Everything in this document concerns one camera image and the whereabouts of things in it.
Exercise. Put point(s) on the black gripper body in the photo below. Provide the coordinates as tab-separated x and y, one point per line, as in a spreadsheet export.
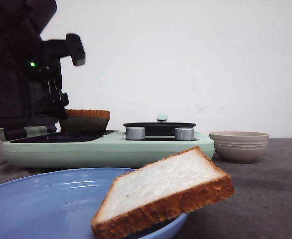
30	71

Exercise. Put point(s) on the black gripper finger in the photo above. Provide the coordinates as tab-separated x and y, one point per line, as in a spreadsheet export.
53	100

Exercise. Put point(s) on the white bread slice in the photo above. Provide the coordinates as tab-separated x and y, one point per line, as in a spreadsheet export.
160	191
85	120

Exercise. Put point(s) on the mint green sandwich maker lid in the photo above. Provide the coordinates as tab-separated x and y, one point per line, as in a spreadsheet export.
9	109

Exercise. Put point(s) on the beige ribbed bowl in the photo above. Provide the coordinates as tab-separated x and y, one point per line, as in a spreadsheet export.
239	146

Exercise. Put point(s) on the mint green breakfast maker base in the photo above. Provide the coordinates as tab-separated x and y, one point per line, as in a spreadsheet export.
110	149

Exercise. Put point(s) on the left silver control knob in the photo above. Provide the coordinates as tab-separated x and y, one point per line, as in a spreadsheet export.
135	133

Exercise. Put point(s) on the silver control knob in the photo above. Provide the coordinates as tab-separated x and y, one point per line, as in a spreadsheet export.
184	134
135	133

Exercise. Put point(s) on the blue plate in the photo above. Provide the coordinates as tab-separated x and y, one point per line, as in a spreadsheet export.
55	205

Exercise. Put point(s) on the small black frying pan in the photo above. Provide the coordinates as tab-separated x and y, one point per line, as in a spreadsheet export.
160	128

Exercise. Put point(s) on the right silver control knob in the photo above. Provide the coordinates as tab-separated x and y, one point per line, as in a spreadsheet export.
184	134

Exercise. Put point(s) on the black wrist camera on gripper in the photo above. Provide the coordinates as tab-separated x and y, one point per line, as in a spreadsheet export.
70	46

